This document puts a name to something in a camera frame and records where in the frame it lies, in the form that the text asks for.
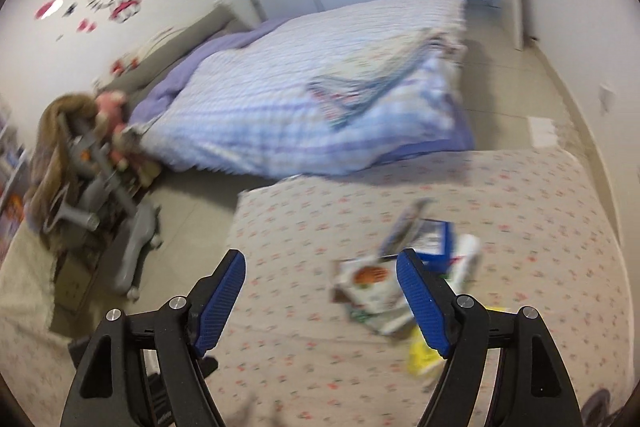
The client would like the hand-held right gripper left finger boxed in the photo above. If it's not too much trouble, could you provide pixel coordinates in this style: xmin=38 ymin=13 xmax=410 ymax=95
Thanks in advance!
xmin=74 ymin=249 xmax=247 ymax=427

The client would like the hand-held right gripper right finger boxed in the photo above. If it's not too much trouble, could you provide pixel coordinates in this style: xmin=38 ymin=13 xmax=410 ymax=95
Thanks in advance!
xmin=396 ymin=249 xmax=583 ymax=427

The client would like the blue cardboard box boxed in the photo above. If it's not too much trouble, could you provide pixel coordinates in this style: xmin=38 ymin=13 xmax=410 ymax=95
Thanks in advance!
xmin=380 ymin=219 xmax=458 ymax=275

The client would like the yellow wrapper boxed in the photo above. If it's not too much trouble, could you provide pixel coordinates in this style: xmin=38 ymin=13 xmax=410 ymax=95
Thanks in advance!
xmin=405 ymin=306 xmax=511 ymax=379

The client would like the white packet orange print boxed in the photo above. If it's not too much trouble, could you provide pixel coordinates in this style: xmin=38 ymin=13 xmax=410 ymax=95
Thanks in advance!
xmin=332 ymin=257 xmax=412 ymax=314

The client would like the white packet green print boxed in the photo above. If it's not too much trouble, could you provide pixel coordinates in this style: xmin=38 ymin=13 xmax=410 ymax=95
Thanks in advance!
xmin=440 ymin=234 xmax=483 ymax=294

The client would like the striped wrapper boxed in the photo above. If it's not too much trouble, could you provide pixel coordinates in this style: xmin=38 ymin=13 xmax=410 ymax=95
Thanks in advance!
xmin=384 ymin=199 xmax=432 ymax=254

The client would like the pale floral blanket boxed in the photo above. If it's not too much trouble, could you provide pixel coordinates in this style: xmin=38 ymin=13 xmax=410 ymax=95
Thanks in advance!
xmin=0 ymin=307 xmax=87 ymax=414

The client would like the grey swivel chair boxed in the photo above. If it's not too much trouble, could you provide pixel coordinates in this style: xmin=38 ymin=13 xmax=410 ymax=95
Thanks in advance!
xmin=42 ymin=112 xmax=164 ymax=304

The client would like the cream fringed blanket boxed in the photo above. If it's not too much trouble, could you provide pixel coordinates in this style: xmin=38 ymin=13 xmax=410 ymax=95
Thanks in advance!
xmin=0 ymin=232 xmax=68 ymax=338

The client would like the blue plaid quilt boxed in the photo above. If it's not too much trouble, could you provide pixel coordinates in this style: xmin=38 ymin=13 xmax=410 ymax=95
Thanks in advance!
xmin=142 ymin=0 xmax=476 ymax=180

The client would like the pink plush toy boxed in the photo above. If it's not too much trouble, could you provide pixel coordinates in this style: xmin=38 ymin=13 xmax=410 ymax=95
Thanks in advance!
xmin=95 ymin=91 xmax=130 ymax=134

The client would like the purple bed sheet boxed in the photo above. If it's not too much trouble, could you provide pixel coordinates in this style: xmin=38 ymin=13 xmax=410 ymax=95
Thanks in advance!
xmin=127 ymin=19 xmax=287 ymax=128

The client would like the folded striped blanket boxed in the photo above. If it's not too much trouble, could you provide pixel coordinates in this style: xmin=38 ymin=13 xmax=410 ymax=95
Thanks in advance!
xmin=307 ymin=27 xmax=466 ymax=128

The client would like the brown cloth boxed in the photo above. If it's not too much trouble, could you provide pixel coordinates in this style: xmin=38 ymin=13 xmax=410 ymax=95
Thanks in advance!
xmin=25 ymin=92 xmax=108 ymax=254

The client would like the white bookshelf with books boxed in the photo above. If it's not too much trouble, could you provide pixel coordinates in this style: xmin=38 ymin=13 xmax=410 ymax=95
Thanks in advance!
xmin=0 ymin=102 xmax=32 ymax=229

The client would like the small red white plush toy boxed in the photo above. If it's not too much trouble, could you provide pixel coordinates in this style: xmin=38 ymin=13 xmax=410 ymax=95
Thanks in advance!
xmin=110 ymin=54 xmax=141 ymax=78

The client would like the grey padded headboard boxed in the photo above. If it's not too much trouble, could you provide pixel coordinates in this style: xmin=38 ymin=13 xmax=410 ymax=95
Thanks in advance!
xmin=95 ymin=2 xmax=256 ymax=108

